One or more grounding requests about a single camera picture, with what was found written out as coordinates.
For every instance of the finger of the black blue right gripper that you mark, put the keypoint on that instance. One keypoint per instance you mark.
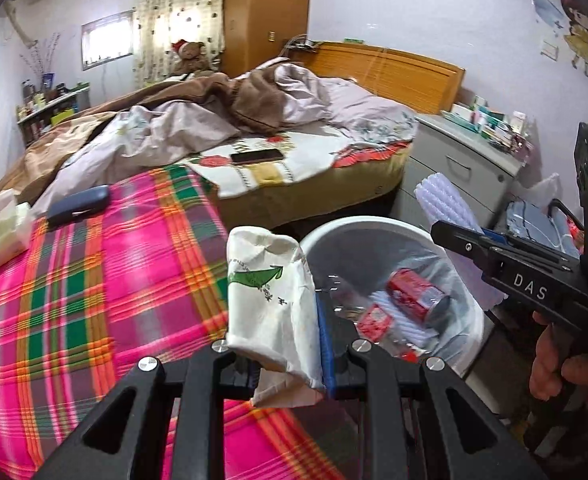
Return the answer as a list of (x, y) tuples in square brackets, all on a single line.
[(416, 420)]

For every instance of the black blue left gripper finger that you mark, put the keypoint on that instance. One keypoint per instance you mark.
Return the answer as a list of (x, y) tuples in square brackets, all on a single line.
[(125, 435)]

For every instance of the small red drink can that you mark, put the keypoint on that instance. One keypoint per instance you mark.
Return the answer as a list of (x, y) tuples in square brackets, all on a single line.
[(420, 299)]

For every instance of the strawberry milk carton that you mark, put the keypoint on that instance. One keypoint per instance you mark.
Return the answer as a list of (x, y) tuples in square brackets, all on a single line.
[(374, 324)]

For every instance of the white dinosaur paper bag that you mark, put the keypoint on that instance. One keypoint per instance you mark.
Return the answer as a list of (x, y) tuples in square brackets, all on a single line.
[(273, 317)]

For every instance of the clear cola plastic bottle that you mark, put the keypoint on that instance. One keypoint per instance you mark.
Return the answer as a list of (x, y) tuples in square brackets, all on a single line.
[(349, 304)]

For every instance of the white trash bin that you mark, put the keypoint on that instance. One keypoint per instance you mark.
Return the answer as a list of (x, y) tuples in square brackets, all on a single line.
[(365, 250)]

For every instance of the person's right hand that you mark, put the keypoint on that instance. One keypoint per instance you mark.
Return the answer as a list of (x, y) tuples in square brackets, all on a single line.
[(548, 370)]

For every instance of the blue bag on floor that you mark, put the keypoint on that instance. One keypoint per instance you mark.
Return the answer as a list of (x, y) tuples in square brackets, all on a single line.
[(550, 229)]

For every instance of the white foam net piece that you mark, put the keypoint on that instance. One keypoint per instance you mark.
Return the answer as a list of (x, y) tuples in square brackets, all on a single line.
[(403, 326)]

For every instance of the grey nightstand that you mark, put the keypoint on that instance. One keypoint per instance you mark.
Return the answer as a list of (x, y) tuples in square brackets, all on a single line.
[(481, 174)]

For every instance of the pink green plaid cloth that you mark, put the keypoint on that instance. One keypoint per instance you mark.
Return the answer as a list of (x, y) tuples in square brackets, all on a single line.
[(84, 303)]

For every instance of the dark blue glasses case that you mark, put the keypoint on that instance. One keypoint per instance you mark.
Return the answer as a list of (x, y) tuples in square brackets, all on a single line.
[(79, 205)]

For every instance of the tissue pack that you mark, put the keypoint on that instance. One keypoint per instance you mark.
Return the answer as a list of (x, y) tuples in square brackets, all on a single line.
[(16, 221)]

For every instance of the wooden headboard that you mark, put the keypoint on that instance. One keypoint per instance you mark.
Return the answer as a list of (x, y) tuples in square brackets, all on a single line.
[(425, 84)]

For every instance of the light pink duvet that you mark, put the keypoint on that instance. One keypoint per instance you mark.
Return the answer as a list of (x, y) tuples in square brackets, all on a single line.
[(136, 141)]

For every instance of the floral bed sheet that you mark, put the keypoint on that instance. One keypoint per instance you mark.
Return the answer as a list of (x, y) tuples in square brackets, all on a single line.
[(305, 155)]

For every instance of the black smartphone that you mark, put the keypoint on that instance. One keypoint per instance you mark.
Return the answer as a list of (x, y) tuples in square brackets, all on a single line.
[(256, 157)]

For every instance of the brown blanket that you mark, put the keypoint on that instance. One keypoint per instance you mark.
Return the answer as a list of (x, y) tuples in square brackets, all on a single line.
[(254, 102)]

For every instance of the dried branch vase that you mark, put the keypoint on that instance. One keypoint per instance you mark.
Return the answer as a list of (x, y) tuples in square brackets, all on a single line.
[(39, 57)]

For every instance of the brown teddy bear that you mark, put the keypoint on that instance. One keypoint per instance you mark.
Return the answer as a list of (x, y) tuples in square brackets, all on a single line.
[(191, 58)]

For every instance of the small window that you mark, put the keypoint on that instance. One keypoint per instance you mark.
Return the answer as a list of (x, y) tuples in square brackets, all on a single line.
[(107, 39)]

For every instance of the wooden wardrobe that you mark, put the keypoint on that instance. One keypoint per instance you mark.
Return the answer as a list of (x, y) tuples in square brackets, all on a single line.
[(257, 30)]

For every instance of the patterned curtain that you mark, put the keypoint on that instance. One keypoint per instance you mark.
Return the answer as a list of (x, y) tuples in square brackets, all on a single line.
[(163, 23)]

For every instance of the cartoon girl wall sticker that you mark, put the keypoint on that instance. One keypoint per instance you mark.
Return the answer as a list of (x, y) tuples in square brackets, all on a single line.
[(577, 36)]

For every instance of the wall shelf with items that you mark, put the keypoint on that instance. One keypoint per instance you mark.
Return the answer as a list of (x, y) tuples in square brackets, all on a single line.
[(41, 114)]

